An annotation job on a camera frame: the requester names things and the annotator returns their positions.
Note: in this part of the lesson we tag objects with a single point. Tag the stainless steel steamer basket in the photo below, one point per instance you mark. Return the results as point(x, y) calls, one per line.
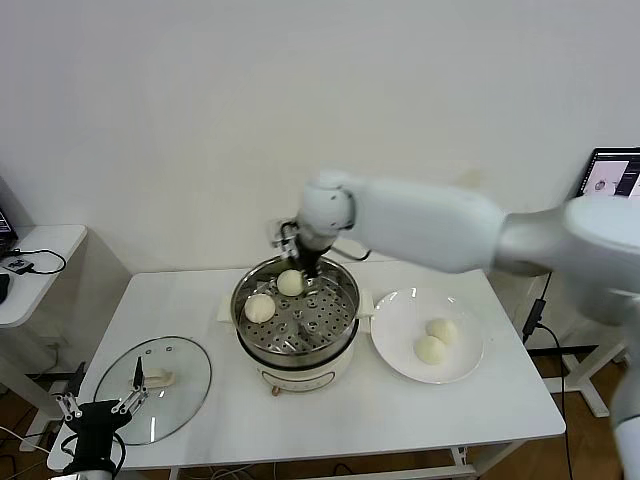
point(320, 330)

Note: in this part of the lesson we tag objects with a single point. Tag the black computer mouse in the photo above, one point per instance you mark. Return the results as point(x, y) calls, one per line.
point(3, 290)

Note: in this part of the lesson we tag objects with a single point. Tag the white steamed baozi bun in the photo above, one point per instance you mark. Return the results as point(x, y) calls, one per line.
point(429, 351)
point(259, 307)
point(443, 330)
point(290, 282)

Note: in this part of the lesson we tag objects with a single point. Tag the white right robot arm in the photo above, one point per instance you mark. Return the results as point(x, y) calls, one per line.
point(425, 225)

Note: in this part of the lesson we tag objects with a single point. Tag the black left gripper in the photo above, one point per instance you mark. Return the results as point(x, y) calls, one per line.
point(95, 425)

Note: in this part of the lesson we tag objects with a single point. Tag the white side table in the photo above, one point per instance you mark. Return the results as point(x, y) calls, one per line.
point(595, 395)
point(40, 300)

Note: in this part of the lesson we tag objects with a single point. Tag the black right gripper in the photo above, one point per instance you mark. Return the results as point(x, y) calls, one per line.
point(310, 252)

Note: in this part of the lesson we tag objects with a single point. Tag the white round plate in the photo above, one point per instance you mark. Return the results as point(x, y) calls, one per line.
point(400, 320)

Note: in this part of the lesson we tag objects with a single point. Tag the white power strip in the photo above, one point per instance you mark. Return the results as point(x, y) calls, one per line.
point(59, 387)

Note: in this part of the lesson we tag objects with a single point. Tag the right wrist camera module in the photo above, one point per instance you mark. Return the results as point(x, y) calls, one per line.
point(281, 236)

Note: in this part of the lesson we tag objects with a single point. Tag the grey open laptop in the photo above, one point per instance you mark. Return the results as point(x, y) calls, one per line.
point(607, 175)

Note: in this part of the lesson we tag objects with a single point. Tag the black open laptop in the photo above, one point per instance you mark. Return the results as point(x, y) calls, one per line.
point(5, 225)

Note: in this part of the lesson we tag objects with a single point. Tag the cream electric cooking pot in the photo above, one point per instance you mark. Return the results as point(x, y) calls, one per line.
point(300, 377)

